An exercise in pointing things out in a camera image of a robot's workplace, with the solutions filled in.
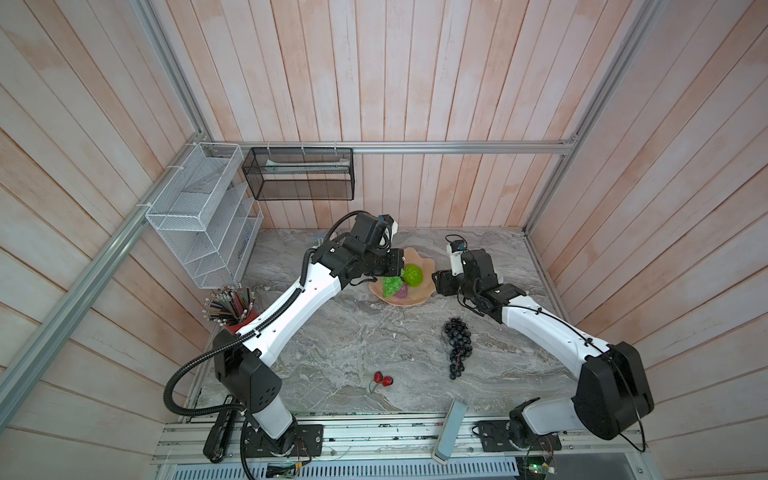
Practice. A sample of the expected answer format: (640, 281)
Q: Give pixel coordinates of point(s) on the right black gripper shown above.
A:
(442, 281)

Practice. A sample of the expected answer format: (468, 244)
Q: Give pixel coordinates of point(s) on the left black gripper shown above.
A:
(396, 262)

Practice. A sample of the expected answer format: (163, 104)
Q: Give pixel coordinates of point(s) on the green fake grape bunch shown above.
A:
(391, 286)

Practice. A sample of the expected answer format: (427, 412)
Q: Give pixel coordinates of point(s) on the green bumpy fake fruit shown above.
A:
(413, 275)

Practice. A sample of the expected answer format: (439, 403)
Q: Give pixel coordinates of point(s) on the purple fake fig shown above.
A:
(402, 292)

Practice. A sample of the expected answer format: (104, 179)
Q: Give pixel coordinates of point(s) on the dark purple fake grape bunch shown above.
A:
(458, 337)

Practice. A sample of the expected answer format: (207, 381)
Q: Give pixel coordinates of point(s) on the red fake cherries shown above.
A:
(379, 380)

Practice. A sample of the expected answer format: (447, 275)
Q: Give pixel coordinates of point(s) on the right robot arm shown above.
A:
(612, 392)

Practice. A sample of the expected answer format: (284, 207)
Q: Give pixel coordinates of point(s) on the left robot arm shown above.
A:
(243, 360)

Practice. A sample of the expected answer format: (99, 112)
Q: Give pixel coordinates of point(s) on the pink scalloped fruit bowl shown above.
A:
(416, 295)

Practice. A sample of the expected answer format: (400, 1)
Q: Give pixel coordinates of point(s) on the bundle of pencils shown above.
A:
(226, 305)

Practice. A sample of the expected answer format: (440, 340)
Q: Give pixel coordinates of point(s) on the red pencil cup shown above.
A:
(247, 319)

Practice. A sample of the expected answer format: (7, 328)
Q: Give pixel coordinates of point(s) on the grey tilted light bar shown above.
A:
(446, 440)

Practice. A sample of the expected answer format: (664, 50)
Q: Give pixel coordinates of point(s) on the green circuit board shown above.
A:
(283, 471)

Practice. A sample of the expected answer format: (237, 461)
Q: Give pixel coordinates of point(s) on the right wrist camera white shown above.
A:
(455, 249)

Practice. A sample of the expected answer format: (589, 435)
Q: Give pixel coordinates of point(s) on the black wire mesh basket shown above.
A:
(300, 173)

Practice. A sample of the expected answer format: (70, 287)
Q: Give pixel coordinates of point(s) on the aluminium frame rail horizontal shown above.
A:
(547, 147)

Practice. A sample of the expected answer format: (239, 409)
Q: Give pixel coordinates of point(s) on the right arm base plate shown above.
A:
(504, 435)

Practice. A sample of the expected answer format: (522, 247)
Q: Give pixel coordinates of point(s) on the white wire mesh shelf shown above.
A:
(205, 215)

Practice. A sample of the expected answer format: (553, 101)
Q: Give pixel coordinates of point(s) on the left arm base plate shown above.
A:
(301, 441)

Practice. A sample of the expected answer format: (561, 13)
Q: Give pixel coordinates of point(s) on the black handle device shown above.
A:
(219, 437)

